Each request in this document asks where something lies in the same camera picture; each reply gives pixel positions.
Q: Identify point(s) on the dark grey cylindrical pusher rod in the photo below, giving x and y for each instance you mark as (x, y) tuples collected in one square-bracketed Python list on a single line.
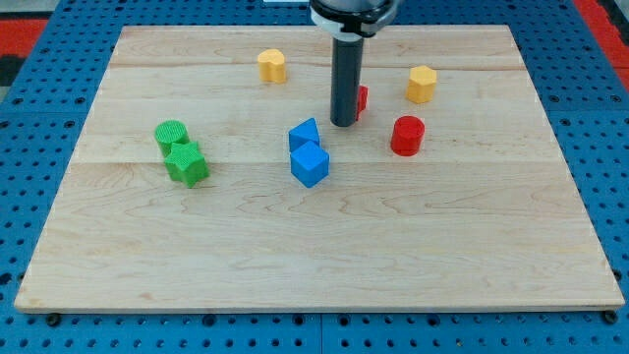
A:
[(345, 81)]

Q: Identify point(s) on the red star block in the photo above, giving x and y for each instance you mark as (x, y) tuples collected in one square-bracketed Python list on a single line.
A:
[(363, 96)]

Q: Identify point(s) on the green star block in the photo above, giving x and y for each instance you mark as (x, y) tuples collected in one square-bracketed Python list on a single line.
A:
[(185, 163)]

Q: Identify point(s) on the yellow heart block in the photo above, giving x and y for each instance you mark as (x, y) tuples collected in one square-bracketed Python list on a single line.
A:
[(271, 66)]

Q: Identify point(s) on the yellow hexagon block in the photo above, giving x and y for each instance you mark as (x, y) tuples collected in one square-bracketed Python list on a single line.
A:
[(421, 84)]

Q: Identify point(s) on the blue triangle block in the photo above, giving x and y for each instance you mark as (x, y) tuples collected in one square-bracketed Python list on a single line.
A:
[(306, 132)]

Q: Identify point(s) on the red cylinder block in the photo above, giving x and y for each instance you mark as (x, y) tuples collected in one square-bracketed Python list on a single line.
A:
[(407, 135)]

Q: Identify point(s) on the blue cube block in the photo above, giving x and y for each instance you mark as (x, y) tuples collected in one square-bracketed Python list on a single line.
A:
[(309, 164)]

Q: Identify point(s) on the light wooden board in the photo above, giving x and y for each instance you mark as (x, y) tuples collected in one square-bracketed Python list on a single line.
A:
[(484, 218)]

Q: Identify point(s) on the green cylinder block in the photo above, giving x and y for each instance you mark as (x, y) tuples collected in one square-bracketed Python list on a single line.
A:
[(168, 133)]

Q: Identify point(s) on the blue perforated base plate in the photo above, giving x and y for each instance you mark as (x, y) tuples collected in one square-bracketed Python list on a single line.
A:
[(47, 103)]

